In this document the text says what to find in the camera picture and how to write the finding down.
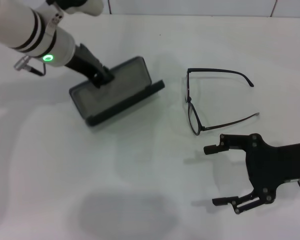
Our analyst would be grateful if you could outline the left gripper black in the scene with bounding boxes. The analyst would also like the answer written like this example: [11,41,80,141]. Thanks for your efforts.
[64,43,115,90]

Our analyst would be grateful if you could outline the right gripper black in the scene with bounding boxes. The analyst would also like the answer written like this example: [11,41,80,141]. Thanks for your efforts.
[203,133,300,216]

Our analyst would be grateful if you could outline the black glasses case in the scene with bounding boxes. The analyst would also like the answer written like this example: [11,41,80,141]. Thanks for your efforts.
[69,56,165,127]

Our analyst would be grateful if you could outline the black glasses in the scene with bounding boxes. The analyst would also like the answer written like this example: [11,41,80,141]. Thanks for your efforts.
[184,67,260,137]

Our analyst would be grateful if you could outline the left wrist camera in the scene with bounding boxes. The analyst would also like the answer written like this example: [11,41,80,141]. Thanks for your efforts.
[45,0,104,18]

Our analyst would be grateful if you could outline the left arm connector cable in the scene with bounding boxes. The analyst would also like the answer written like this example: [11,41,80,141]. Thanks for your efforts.
[13,56,47,76]

